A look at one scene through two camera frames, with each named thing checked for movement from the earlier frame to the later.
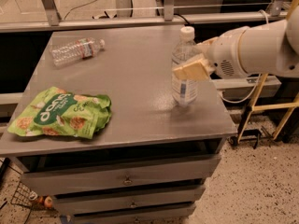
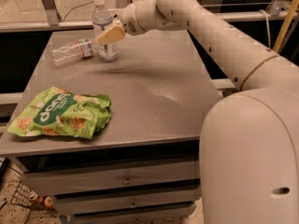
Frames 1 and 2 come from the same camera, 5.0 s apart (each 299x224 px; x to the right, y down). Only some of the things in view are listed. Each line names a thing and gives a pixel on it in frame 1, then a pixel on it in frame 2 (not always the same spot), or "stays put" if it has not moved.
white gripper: (223, 54) → (128, 19)
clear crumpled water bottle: (79, 49) stays put
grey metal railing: (122, 12) stays put
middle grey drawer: (128, 200) stays put
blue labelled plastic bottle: (184, 91) → (102, 21)
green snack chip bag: (55, 111) stays put
